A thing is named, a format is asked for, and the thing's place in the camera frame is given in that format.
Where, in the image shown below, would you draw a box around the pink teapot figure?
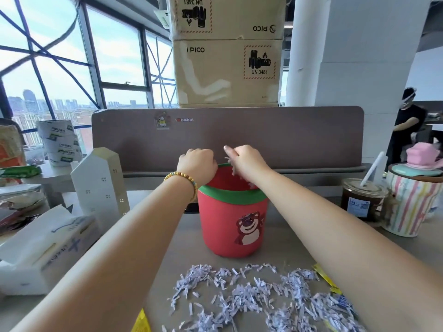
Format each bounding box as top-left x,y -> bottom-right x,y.
405,142 -> 443,170

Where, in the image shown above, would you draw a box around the person's left forearm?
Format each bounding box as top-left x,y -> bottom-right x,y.
10,173 -> 208,332

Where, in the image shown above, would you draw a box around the green snack packet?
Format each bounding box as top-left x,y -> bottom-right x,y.
0,165 -> 42,179

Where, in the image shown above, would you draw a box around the large cardboard box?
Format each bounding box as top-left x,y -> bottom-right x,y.
172,39 -> 284,105
166,0 -> 287,41

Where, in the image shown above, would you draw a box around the plastic iced coffee cup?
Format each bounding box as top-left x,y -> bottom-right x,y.
341,178 -> 389,222

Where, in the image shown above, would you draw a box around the blue printed packet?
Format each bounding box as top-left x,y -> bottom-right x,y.
332,293 -> 361,319

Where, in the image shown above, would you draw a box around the person's right forearm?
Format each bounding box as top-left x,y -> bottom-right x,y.
247,169 -> 443,332

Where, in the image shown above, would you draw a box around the person's left hand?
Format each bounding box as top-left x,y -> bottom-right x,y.
177,148 -> 219,187

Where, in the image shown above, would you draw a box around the brown desk partition panel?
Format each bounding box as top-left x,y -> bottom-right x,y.
91,106 -> 372,188

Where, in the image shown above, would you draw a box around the pile of shredded paper strips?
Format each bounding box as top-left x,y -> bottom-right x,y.
168,263 -> 368,332

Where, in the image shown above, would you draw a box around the white tissue box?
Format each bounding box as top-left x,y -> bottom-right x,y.
0,205 -> 101,296

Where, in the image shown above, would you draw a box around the orange snack bag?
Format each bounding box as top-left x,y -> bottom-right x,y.
0,124 -> 27,169

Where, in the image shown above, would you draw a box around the white drinking straw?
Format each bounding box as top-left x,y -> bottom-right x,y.
359,151 -> 386,187

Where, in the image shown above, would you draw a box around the clutter of plastic wrappers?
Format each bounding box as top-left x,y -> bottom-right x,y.
0,185 -> 50,236

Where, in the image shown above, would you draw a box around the handful of white paper shreds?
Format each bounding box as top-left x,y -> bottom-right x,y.
224,156 -> 243,177

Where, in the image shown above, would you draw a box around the white round pillar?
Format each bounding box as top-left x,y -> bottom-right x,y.
285,0 -> 434,166

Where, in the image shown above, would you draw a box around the cartoon sticker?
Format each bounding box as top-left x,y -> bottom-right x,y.
154,111 -> 170,130

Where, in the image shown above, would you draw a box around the white house-shaped box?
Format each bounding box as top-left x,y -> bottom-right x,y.
70,147 -> 131,219

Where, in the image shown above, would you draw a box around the round white side table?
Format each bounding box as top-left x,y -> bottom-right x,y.
20,161 -> 75,208

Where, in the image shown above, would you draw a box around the person's right hand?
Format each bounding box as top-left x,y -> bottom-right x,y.
224,145 -> 276,187

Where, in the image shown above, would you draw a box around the wrapped paper roll pack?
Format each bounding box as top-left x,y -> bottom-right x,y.
35,119 -> 84,168

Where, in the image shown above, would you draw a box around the yellow sachet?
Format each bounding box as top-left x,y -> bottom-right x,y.
130,308 -> 152,332
311,263 -> 343,295

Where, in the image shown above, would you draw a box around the dark window frame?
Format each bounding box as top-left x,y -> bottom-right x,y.
0,0 -> 178,142

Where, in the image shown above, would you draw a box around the pastel striped ceramic jar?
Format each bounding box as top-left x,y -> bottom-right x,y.
380,163 -> 443,238

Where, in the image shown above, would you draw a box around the yellow bead bracelet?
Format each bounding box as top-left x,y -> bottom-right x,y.
163,171 -> 199,204

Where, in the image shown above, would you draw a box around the red bin with bear print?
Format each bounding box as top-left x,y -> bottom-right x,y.
197,163 -> 270,258

